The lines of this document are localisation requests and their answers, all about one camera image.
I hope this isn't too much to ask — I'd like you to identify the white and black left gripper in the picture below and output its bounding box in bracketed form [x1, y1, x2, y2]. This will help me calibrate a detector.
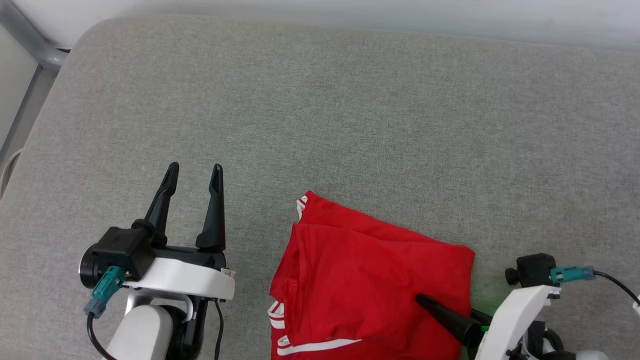
[122, 161, 236, 301]

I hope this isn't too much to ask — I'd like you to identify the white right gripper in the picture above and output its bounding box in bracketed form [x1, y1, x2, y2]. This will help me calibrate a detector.
[415, 284, 561, 360]

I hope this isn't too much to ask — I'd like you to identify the red garment with white stripes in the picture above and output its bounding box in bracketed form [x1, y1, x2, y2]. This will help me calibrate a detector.
[269, 190, 476, 360]

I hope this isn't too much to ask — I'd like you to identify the beige grey fabric sofa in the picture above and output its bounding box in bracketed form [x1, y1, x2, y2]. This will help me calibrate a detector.
[0, 14, 640, 360]

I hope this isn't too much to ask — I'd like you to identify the black cable with teal connector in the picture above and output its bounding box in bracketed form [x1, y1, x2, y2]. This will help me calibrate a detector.
[550, 265, 640, 306]
[83, 265, 127, 360]

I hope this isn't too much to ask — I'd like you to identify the thin black cable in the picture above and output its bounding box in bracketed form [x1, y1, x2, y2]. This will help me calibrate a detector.
[213, 299, 225, 360]

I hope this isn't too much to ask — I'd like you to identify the white curved cord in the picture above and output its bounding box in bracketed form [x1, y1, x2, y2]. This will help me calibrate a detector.
[0, 147, 23, 198]

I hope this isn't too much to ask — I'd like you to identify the grey metal frame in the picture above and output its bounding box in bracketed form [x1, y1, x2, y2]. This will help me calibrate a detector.
[0, 0, 71, 166]

